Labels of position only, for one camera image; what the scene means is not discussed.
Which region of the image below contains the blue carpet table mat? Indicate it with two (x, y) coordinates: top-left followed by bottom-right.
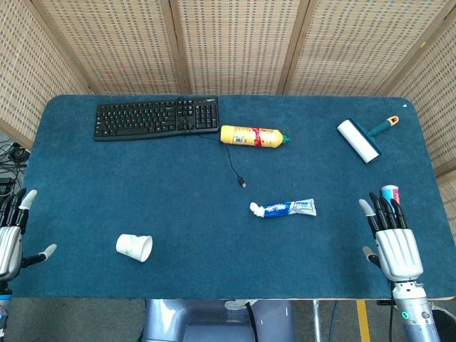
(10, 94), (450, 301)

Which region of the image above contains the woven bamboo folding screen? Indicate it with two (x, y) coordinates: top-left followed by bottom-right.
(0, 0), (456, 250)

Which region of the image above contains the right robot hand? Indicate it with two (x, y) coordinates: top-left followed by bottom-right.
(358, 192), (425, 282)

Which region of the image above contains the grey blue robot torso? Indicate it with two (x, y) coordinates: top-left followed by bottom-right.
(142, 298), (296, 342)

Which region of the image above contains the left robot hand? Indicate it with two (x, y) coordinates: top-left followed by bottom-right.
(0, 189), (58, 282)

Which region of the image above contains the metal table leg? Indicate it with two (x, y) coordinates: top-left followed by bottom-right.
(312, 299), (320, 342)

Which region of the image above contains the white lint roller teal handle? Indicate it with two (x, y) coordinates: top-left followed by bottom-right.
(336, 115), (400, 165)

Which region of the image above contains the white paper cup green print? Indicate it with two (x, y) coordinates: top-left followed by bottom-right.
(115, 233), (154, 264)

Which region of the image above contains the yellow plastic bottle green cap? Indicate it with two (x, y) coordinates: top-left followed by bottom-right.
(219, 125), (294, 147)

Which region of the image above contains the black round floor object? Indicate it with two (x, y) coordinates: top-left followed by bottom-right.
(431, 308), (456, 342)

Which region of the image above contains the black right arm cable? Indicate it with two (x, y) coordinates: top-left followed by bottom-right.
(387, 301), (397, 342)

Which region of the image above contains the bundle of floor cables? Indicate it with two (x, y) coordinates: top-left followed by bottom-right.
(0, 139), (31, 197)

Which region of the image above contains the black computer keyboard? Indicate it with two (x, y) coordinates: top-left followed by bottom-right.
(93, 95), (219, 143)

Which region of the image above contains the blue and white toothpaste tube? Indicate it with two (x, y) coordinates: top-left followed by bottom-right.
(249, 198), (318, 219)

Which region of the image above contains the thin blue cable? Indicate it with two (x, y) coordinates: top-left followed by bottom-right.
(330, 301), (338, 342)

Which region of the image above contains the black torso cable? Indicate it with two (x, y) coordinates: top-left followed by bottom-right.
(244, 301), (259, 342)

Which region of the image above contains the black keyboard usb cable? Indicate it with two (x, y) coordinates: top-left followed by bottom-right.
(176, 96), (249, 189)

